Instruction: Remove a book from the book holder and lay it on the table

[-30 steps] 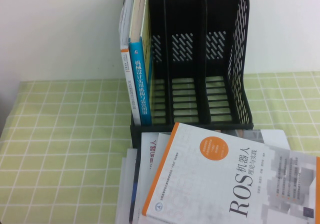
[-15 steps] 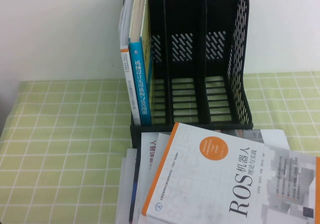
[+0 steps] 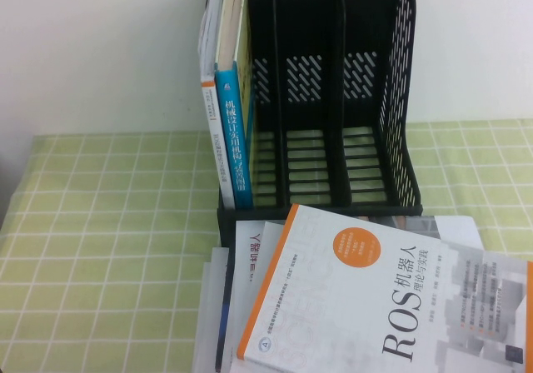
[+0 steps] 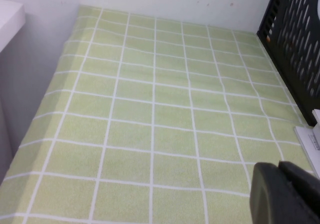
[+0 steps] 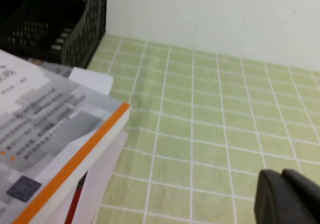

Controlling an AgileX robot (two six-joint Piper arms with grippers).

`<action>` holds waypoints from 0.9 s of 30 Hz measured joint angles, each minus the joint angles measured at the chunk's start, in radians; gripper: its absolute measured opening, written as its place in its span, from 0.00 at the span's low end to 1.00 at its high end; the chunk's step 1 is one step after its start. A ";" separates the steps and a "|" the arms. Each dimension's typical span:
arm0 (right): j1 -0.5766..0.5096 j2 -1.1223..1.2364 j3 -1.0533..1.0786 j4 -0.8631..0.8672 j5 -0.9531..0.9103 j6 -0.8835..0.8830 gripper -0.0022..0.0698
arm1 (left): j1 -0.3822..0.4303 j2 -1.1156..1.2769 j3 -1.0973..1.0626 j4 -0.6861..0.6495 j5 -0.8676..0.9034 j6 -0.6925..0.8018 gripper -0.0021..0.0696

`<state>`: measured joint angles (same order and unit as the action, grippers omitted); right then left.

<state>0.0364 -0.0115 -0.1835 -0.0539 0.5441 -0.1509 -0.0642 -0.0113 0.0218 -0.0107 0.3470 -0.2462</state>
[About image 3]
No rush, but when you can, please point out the white orange ROS book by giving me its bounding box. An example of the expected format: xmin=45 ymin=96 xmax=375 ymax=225
xmin=236 ymin=202 xmax=533 ymax=373

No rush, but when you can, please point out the black plastic book holder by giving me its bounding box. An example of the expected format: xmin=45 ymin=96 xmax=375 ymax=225
xmin=207 ymin=0 xmax=424 ymax=249

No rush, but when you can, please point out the blue spine mechanical design book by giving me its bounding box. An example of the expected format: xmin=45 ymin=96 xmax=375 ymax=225
xmin=213 ymin=0 xmax=256 ymax=210

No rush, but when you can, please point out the white robot book with photo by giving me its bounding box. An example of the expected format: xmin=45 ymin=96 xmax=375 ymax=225
xmin=231 ymin=213 xmax=486 ymax=307

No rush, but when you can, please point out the thin white orange-banded book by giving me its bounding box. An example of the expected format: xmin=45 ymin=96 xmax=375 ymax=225
xmin=197 ymin=0 xmax=237 ymax=210

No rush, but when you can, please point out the dark blue spine book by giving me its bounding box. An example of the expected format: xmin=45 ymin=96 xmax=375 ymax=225
xmin=213 ymin=246 xmax=235 ymax=371

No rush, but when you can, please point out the plain white book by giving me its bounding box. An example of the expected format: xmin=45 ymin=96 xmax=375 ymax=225
xmin=191 ymin=246 xmax=230 ymax=373

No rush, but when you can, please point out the green checked tablecloth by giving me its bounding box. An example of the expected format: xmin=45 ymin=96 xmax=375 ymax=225
xmin=0 ymin=117 xmax=533 ymax=373

